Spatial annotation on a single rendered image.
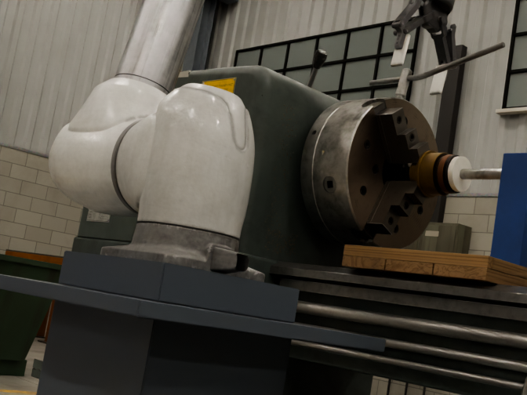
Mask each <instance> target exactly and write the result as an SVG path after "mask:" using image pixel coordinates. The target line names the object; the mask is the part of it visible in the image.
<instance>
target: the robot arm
mask: <svg viewBox="0 0 527 395"><path fill-rule="evenodd" d="M204 1H205V0H143V1H142V4H141V6H140V10H139V12H138V14H137V17H136V20H135V23H134V25H133V29H132V31H131V34H130V36H129V40H128V41H127V44H126V47H125V50H124V53H123V55H122V58H121V61H120V64H119V65H118V69H117V71H116V74H115V77H114V78H111V79H109V80H107V81H105V82H102V83H100V84H99V85H97V86H96V87H95V88H94V89H93V91H92V92H91V94H90V95H89V97H88V99H87V100H86V101H85V102H84V104H83V105H82V107H81V109H80V110H79V111H78V113H77V114H76V115H75V116H74V118H73V119H72V120H71V122H70V123H68V124H67V125H65V126H64V127H63V128H62V129H61V130H60V132H59V133H58V135H57V137H56V138H55V140H54V142H53V145H52V147H51V150H50V152H49V172H50V175H51V177H52V180H53V182H54V183H55V185H56V187H57V188H58V189H59V190H60V191H61V192H62V193H63V194H64V195H65V196H67V197H68V198H70V199H71V200H72V201H75V202H77V203H79V204H80V205H82V206H84V207H86V208H87V209H89V210H91V211H94V212H99V213H103V214H108V215H113V216H138V218H137V223H136V229H135V231H134V235H133V239H132V242H131V243H130V244H129V245H117V246H106V247H102V249H101V252H100V254H101V255H109V256H116V257H122V258H130V259H142V260H148V261H155V262H162V263H171V264H175V265H179V266H186V267H190V268H195V269H199V270H206V271H210V272H214V273H218V274H226V275H230V276H234V277H241V278H245V279H250V280H254V281H261V282H264V278H265V274H263V273H261V272H259V271H257V270H254V269H251V268H249V267H248V265H249V258H248V256H247V255H244V254H241V253H238V250H239V240H240V236H241V232H242V226H243V223H244V220H245V215H246V211H247V207H248V203H249V195H250V190H251V185H252V179H253V167H254V157H255V142H254V135H253V126H252V122H251V118H250V115H249V111H248V110H247V109H245V106H244V104H243V102H242V100H241V99H240V98H239V97H238V96H236V95H235V94H234V93H232V92H228V91H226V90H223V89H219V88H216V87H213V86H209V85H202V84H195V83H190V84H186V85H183V86H181V87H180V88H177V89H174V88H175V85H176V81H177V79H178V76H179V74H180V70H181V67H182V65H183V62H184V58H185V56H186V54H187V50H188V47H189V45H190V42H191V38H192V35H193V33H194V29H195V27H196V24H197V22H198V18H199V15H200V12H201V11H202V7H203V4H204ZM454 2H455V0H409V4H408V5H407V6H406V7H405V8H404V10H403V11H402V12H401V13H400V14H399V16H398V17H397V18H396V19H395V21H394V22H393V23H392V25H391V26H392V28H394V29H395V31H394V32H393V34H394V36H397V37H396V40H395V43H394V47H395V49H394V55H393V57H392V61H391V66H392V67H397V66H402V65H403V63H404V60H405V55H406V52H407V48H408V45H409V39H410V37H411V35H410V34H408V33H409V32H410V31H413V30H414V29H416V28H417V27H419V26H420V25H422V28H424V29H426V30H427V31H428V32H429V33H430V34H431V38H432V39H434V45H435V49H436V53H437V58H438V64H439V65H438V66H436V68H437V67H440V66H442V65H445V64H447V63H451V62H453V61H455V60H456V40H455V33H456V25H455V24H449V23H448V15H449V14H450V13H451V11H452V9H453V6H454ZM417 10H419V16H417V17H415V18H414V19H413V20H412V21H410V22H408V20H409V19H410V18H411V17H412V15H413V14H414V13H415V12H416V11H417ZM407 22H408V23H407ZM406 23H407V24H406ZM439 31H441V32H442V33H441V34H436V33H438V32H439Z"/></svg>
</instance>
